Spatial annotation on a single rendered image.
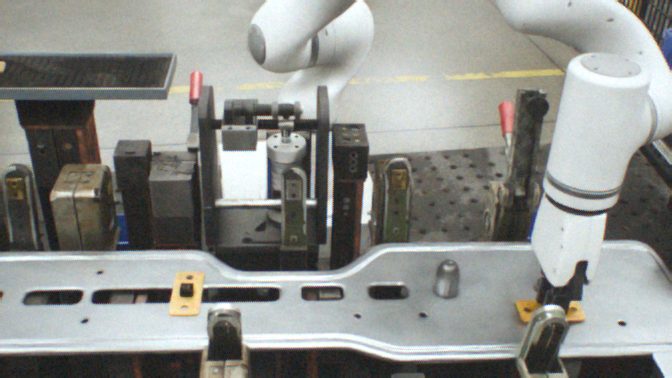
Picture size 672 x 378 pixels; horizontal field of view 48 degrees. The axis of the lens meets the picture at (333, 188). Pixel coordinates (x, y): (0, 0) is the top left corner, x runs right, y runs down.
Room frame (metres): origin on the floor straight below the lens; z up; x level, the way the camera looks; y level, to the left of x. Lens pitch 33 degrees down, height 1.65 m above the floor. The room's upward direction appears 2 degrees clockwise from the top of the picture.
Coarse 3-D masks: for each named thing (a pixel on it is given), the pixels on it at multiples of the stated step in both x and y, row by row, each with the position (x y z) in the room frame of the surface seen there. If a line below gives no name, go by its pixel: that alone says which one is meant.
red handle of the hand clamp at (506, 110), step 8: (504, 104) 1.03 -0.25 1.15; (512, 104) 1.04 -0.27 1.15; (504, 112) 1.02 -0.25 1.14; (512, 112) 1.02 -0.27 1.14; (504, 120) 1.01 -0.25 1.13; (512, 120) 1.01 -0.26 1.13; (504, 128) 1.00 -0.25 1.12; (504, 136) 1.00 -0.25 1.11; (504, 144) 0.99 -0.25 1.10; (520, 184) 0.92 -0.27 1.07; (520, 192) 0.91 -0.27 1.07
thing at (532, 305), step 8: (520, 304) 0.74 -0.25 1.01; (528, 304) 0.74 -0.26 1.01; (536, 304) 0.74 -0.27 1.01; (576, 304) 0.74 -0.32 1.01; (520, 312) 0.72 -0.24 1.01; (568, 312) 0.73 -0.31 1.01; (576, 312) 0.73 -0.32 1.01; (528, 320) 0.71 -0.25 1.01; (568, 320) 0.71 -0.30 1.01; (576, 320) 0.71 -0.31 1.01
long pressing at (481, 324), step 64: (0, 256) 0.80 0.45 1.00; (64, 256) 0.81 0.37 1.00; (128, 256) 0.81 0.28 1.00; (192, 256) 0.82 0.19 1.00; (384, 256) 0.84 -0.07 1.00; (448, 256) 0.84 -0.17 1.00; (512, 256) 0.85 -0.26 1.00; (640, 256) 0.86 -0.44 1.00; (0, 320) 0.68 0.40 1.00; (64, 320) 0.68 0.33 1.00; (128, 320) 0.69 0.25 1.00; (192, 320) 0.69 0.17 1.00; (256, 320) 0.70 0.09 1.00; (320, 320) 0.70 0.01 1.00; (384, 320) 0.71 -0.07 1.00; (448, 320) 0.71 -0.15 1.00; (512, 320) 0.72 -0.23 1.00; (640, 320) 0.72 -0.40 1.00
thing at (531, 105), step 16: (528, 96) 0.94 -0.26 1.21; (544, 96) 0.93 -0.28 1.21; (528, 112) 0.90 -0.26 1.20; (544, 112) 0.90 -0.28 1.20; (512, 128) 0.94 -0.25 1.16; (528, 128) 0.93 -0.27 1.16; (512, 144) 0.93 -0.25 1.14; (528, 144) 0.93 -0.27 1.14; (512, 160) 0.92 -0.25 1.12; (528, 160) 0.93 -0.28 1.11; (512, 176) 0.91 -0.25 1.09; (528, 176) 0.92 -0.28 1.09; (512, 192) 0.91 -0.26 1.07; (528, 192) 0.91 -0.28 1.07
